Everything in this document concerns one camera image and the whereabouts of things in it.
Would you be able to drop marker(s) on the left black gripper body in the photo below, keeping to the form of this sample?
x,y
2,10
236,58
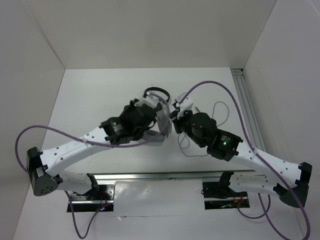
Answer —
x,y
129,108

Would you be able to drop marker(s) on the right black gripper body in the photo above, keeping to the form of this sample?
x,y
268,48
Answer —
x,y
181,120

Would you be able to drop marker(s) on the white grey headphones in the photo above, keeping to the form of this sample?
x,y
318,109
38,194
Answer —
x,y
164,123

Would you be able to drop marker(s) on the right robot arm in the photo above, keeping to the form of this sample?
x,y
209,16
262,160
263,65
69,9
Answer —
x,y
286,180

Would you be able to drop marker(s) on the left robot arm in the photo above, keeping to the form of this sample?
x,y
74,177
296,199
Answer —
x,y
47,168

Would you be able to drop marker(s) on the black headphones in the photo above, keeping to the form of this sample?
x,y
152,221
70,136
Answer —
x,y
157,89

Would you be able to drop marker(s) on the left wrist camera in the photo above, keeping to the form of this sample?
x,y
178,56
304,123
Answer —
x,y
149,100

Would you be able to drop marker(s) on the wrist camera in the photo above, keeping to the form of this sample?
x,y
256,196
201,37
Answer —
x,y
182,104
149,100

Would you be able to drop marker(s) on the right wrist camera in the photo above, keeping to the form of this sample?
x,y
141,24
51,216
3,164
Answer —
x,y
182,104

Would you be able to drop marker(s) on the aluminium right side rail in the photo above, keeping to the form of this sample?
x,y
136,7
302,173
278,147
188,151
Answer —
x,y
248,112

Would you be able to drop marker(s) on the aluminium rail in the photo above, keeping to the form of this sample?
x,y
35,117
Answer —
x,y
164,176
248,112

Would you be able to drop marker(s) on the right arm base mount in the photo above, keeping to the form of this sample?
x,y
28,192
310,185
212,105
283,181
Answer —
x,y
216,198

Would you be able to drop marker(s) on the aluminium front rail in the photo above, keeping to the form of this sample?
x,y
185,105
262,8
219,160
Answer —
x,y
164,176

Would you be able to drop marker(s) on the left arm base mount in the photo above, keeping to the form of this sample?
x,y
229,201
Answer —
x,y
102,201

